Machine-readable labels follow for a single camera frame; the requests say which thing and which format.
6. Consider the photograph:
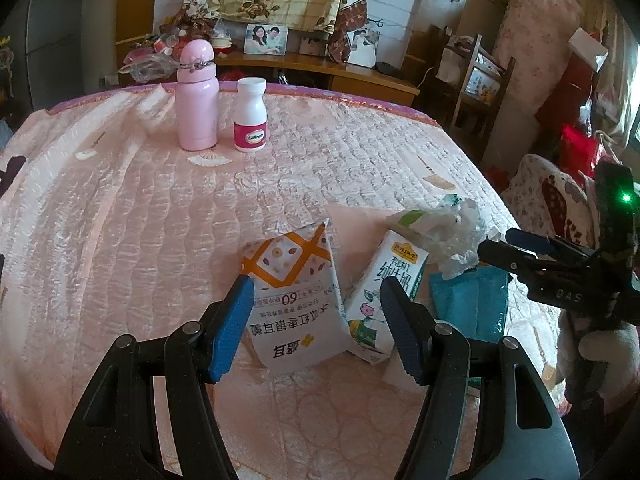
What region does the framed couple photo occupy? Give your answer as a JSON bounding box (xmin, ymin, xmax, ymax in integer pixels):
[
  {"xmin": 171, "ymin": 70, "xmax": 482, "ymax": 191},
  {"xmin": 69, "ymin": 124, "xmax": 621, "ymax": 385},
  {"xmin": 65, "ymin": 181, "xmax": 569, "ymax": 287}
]
[{"xmin": 243, "ymin": 24, "xmax": 289, "ymax": 56}]

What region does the floral pillow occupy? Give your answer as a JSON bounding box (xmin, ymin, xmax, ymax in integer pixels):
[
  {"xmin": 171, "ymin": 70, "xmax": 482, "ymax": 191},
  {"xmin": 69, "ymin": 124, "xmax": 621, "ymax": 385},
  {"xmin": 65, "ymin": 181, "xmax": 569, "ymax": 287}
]
[{"xmin": 502, "ymin": 154, "xmax": 596, "ymax": 248}]

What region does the white orange snack packet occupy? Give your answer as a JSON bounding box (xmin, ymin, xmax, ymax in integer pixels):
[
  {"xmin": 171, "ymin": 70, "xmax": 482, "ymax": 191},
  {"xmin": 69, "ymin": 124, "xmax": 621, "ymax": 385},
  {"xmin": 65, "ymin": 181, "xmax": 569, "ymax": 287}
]
[{"xmin": 241, "ymin": 218, "xmax": 358, "ymax": 380}]

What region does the teal plastic packet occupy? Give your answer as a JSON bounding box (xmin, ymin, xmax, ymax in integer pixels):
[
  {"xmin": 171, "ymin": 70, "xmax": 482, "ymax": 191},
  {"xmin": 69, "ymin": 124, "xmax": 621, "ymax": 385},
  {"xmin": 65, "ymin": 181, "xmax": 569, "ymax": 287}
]
[{"xmin": 429, "ymin": 265, "xmax": 511, "ymax": 388}]

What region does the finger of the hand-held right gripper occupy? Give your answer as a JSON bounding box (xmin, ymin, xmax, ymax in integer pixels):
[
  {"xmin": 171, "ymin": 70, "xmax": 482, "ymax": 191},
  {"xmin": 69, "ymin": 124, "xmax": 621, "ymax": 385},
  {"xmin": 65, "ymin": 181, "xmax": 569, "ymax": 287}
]
[
  {"xmin": 477, "ymin": 239, "xmax": 552, "ymax": 282},
  {"xmin": 505, "ymin": 229, "xmax": 595, "ymax": 262}
]

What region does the person's right hand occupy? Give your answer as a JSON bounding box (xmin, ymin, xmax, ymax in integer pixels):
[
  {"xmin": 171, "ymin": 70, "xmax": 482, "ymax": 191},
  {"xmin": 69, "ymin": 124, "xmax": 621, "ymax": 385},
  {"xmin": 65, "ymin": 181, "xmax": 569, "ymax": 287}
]
[{"xmin": 575, "ymin": 327, "xmax": 640, "ymax": 401}]

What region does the white green plastic bag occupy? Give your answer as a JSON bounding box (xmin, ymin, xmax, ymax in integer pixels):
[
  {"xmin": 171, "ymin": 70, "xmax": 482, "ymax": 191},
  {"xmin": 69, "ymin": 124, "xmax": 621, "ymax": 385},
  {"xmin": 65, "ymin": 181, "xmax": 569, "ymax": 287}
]
[{"xmin": 387, "ymin": 194, "xmax": 501, "ymax": 281}]

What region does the wooden desk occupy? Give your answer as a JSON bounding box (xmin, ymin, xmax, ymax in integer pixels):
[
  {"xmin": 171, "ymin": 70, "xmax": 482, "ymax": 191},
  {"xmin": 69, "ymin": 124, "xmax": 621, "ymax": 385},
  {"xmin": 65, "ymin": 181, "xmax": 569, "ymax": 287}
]
[{"xmin": 115, "ymin": 35, "xmax": 421, "ymax": 108}]

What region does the grey refrigerator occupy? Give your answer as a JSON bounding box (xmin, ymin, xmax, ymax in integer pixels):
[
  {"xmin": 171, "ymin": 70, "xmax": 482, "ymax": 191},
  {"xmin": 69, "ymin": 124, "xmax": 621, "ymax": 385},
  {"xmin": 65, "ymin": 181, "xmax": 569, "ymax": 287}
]
[{"xmin": 10, "ymin": 0, "xmax": 86, "ymax": 111}]

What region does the red bag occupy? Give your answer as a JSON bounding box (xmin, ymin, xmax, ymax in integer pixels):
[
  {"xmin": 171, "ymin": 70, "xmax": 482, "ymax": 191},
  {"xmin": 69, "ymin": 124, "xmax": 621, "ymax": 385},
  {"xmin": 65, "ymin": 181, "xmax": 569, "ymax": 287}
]
[{"xmin": 559, "ymin": 124, "xmax": 601, "ymax": 173}]

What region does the white pill bottle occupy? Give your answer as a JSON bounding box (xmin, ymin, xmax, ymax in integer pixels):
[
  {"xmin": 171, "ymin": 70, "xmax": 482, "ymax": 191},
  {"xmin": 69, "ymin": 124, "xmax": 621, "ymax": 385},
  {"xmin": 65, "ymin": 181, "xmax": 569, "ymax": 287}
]
[{"xmin": 233, "ymin": 78, "xmax": 271, "ymax": 153}]

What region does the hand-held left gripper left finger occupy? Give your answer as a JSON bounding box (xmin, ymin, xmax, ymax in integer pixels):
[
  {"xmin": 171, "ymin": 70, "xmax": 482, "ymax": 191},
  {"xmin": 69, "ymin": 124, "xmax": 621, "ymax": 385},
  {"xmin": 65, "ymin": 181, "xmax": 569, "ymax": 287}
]
[{"xmin": 52, "ymin": 274, "xmax": 257, "ymax": 480}]

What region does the wooden chair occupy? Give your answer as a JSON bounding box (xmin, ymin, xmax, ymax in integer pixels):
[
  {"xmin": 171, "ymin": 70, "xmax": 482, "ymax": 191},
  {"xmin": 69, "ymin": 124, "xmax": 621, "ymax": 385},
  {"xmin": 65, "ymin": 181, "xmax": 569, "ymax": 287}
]
[{"xmin": 430, "ymin": 25, "xmax": 516, "ymax": 161}]

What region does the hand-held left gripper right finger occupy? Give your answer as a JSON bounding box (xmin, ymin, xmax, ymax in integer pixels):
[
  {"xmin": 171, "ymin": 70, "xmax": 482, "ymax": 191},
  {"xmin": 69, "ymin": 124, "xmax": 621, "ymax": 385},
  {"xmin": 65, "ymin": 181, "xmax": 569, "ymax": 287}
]
[{"xmin": 380, "ymin": 276, "xmax": 581, "ymax": 480}]

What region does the white green milk carton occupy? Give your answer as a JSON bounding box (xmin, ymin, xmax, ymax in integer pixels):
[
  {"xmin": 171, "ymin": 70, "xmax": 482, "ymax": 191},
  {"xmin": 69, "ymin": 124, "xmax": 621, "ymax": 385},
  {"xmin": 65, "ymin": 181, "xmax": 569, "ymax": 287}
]
[{"xmin": 345, "ymin": 230, "xmax": 431, "ymax": 365}]

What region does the pile of colourful clutter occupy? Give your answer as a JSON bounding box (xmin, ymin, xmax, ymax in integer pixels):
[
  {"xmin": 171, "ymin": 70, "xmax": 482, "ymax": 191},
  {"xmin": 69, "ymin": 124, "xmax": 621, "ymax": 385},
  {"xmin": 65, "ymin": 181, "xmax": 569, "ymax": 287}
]
[{"xmin": 120, "ymin": 10, "xmax": 236, "ymax": 83}]

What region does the white cardboard box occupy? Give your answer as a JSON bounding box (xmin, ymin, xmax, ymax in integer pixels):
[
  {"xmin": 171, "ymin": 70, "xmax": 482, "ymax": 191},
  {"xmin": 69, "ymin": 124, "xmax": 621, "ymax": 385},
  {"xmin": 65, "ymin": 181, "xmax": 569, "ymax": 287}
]
[{"xmin": 567, "ymin": 27, "xmax": 608, "ymax": 71}]

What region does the pink insulated bottle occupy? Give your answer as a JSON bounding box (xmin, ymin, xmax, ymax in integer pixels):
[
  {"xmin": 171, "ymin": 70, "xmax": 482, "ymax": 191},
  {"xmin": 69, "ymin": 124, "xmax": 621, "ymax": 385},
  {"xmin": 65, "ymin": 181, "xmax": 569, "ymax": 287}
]
[{"xmin": 174, "ymin": 41, "xmax": 219, "ymax": 152}]

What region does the wedding photo print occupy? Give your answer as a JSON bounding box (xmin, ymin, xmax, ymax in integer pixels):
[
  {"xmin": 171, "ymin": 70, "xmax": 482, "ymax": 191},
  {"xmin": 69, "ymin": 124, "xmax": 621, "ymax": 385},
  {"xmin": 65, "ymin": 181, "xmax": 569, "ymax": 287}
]
[{"xmin": 345, "ymin": 22, "xmax": 381, "ymax": 68}]

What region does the pink floral rolled quilt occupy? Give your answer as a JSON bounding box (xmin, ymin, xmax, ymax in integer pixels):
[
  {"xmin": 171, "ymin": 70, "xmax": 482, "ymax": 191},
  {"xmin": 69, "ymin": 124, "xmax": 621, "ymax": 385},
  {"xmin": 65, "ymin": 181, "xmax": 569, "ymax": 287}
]
[{"xmin": 492, "ymin": 0, "xmax": 583, "ymax": 126}]

